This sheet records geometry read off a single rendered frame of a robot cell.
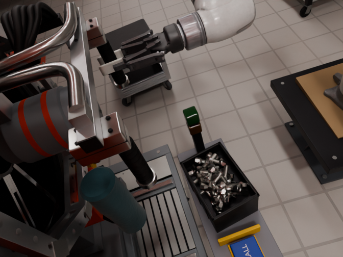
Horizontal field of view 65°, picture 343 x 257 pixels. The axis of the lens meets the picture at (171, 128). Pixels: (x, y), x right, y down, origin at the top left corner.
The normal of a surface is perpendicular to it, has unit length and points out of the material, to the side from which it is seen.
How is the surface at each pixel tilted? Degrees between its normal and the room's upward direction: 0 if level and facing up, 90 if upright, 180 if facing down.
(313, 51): 0
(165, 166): 0
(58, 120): 49
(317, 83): 3
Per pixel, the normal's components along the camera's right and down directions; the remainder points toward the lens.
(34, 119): -0.04, -0.09
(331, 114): -0.22, -0.55
